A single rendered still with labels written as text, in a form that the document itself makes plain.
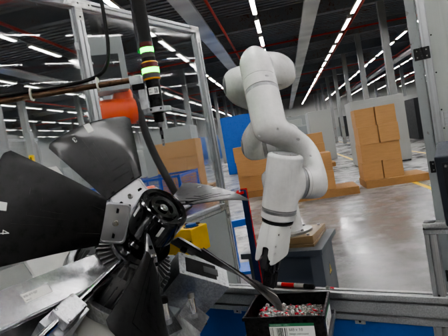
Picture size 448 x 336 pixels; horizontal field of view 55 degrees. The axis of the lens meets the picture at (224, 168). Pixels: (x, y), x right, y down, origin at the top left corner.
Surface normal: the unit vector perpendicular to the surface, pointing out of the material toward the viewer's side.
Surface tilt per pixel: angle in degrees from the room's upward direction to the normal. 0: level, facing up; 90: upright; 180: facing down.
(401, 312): 90
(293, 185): 104
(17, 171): 73
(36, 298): 50
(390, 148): 90
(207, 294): 125
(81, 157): 61
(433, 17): 90
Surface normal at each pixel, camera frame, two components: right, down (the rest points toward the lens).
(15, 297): 0.53, -0.72
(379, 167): -0.15, 0.07
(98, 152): 0.04, -0.51
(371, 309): -0.54, 0.14
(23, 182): 0.59, -0.30
